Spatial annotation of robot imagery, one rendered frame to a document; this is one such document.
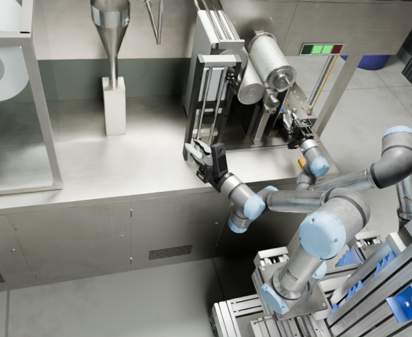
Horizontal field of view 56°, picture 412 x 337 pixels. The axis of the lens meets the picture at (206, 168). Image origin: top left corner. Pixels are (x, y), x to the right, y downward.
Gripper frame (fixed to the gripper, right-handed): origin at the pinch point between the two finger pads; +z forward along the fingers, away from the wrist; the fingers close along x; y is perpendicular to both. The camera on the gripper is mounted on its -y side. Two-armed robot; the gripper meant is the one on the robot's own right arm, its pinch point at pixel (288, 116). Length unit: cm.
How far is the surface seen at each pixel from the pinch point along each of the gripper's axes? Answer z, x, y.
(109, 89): 15, 80, 10
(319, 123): 57, -69, -67
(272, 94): 4.3, 9.6, 10.3
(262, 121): 3.3, 10.8, -5.1
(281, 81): 5.4, 6.5, 16.7
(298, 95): 21.7, -16.6, -6.5
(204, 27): 20, 41, 35
